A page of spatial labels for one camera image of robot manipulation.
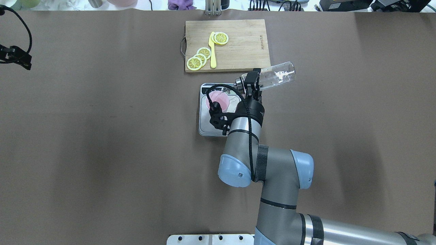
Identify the digital kitchen scale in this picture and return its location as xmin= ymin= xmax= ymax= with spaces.
xmin=199 ymin=83 xmax=247 ymax=137

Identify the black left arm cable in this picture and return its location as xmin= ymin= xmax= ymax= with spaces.
xmin=0 ymin=5 xmax=33 ymax=55

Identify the bamboo cutting board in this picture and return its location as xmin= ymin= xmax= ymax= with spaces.
xmin=185 ymin=19 xmax=271 ymax=73

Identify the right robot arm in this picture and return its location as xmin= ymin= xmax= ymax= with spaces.
xmin=207 ymin=62 xmax=435 ymax=245

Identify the pink plastic cup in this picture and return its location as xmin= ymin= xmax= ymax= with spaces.
xmin=208 ymin=91 xmax=230 ymax=113

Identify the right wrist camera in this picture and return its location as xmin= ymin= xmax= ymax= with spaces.
xmin=209 ymin=102 xmax=232 ymax=136

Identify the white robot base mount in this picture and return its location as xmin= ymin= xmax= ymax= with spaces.
xmin=166 ymin=234 xmax=255 ymax=245

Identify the yellow plastic knife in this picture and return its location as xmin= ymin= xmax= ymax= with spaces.
xmin=208 ymin=35 xmax=217 ymax=69

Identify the aluminium frame post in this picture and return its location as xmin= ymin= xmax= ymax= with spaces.
xmin=204 ymin=0 xmax=222 ymax=16

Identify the purple cloth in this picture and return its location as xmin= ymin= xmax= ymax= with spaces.
xmin=168 ymin=0 xmax=196 ymax=11

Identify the lemon slice under front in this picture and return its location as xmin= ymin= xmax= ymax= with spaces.
xmin=210 ymin=32 xmax=218 ymax=44

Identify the lemon slice front left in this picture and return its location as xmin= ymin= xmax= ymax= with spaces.
xmin=212 ymin=32 xmax=229 ymax=45

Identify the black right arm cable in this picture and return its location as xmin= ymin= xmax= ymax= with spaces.
xmin=206 ymin=84 xmax=264 ymax=182

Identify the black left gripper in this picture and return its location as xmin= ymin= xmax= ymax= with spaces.
xmin=0 ymin=45 xmax=32 ymax=71

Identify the glass sauce bottle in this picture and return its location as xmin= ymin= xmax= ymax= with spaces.
xmin=234 ymin=62 xmax=296 ymax=94

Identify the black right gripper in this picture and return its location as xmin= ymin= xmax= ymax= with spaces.
xmin=235 ymin=68 xmax=265 ymax=126

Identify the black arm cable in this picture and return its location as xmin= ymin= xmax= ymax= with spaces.
xmin=206 ymin=84 xmax=264 ymax=182
xmin=0 ymin=5 xmax=33 ymax=55

